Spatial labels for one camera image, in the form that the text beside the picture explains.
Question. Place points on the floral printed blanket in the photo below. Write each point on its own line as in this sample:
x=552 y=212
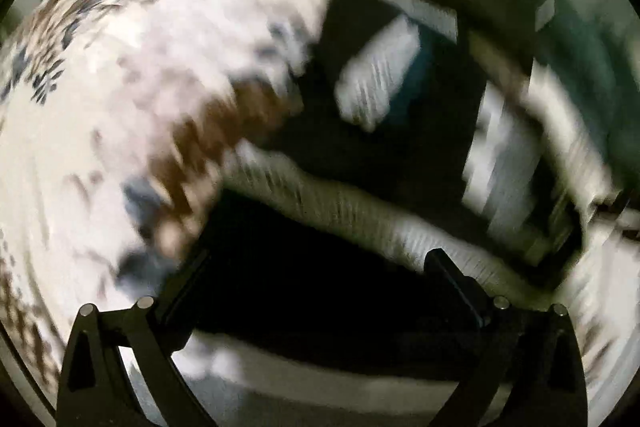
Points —
x=150 y=72

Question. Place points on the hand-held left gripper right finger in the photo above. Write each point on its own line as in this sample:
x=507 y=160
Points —
x=452 y=279

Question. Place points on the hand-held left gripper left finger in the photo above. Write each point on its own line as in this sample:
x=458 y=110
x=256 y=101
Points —
x=176 y=299

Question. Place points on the black garment with white band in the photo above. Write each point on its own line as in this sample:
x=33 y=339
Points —
x=310 y=297

